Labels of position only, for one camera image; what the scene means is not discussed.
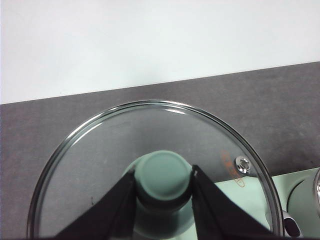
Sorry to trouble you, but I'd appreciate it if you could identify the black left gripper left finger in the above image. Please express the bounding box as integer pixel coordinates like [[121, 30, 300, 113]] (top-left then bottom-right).
[[53, 169, 138, 240]]

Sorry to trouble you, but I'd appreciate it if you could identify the glass pot lid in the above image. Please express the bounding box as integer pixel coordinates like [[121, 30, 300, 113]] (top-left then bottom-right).
[[26, 99, 286, 240]]

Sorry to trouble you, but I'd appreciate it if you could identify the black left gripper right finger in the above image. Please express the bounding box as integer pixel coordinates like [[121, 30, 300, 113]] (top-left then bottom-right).
[[191, 164, 278, 240]]

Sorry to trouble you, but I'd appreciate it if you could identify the mint green griddle cover, chrome handle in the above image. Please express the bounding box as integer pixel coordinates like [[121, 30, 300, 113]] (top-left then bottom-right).
[[214, 174, 306, 240]]

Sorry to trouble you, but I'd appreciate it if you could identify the mint green breakfast machine base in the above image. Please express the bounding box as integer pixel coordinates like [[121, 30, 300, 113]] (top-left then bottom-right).
[[271, 171, 320, 201]]

